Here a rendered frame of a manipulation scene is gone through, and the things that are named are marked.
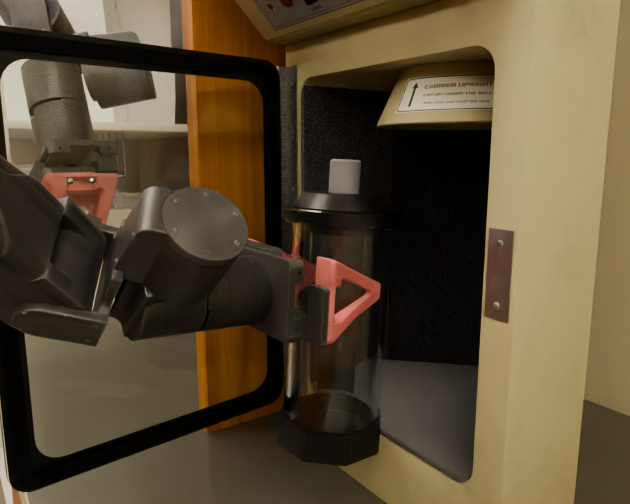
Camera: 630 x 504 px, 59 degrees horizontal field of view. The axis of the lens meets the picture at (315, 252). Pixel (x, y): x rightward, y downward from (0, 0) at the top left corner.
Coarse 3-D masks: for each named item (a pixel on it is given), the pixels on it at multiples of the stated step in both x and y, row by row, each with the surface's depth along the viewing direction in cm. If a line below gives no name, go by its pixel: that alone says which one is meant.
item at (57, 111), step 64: (64, 64) 47; (64, 128) 48; (128, 128) 51; (192, 128) 56; (256, 128) 61; (64, 192) 48; (128, 192) 52; (256, 192) 62; (64, 384) 51; (128, 384) 55; (192, 384) 60; (256, 384) 65; (64, 448) 51
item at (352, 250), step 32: (352, 256) 47; (384, 256) 49; (352, 288) 47; (384, 288) 50; (384, 320) 51; (288, 352) 51; (320, 352) 48; (352, 352) 48; (288, 384) 51; (320, 384) 49; (352, 384) 49; (288, 416) 51; (320, 416) 49; (352, 416) 49
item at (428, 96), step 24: (408, 72) 52; (432, 72) 50; (456, 72) 49; (480, 72) 48; (408, 96) 51; (432, 96) 49; (456, 96) 48; (480, 96) 47; (384, 120) 53; (408, 120) 50; (432, 120) 48; (456, 120) 47; (480, 120) 47
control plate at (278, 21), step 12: (252, 0) 56; (264, 0) 55; (276, 0) 54; (300, 0) 52; (324, 0) 50; (336, 0) 49; (348, 0) 48; (360, 0) 47; (264, 12) 57; (276, 12) 56; (288, 12) 54; (300, 12) 53; (312, 12) 52; (324, 12) 51; (276, 24) 57; (288, 24) 56
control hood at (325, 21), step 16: (240, 0) 58; (368, 0) 46; (384, 0) 45; (400, 0) 44; (416, 0) 44; (432, 0) 44; (256, 16) 58; (320, 16) 52; (336, 16) 50; (352, 16) 50; (368, 16) 49; (272, 32) 59; (288, 32) 57; (304, 32) 56; (320, 32) 56
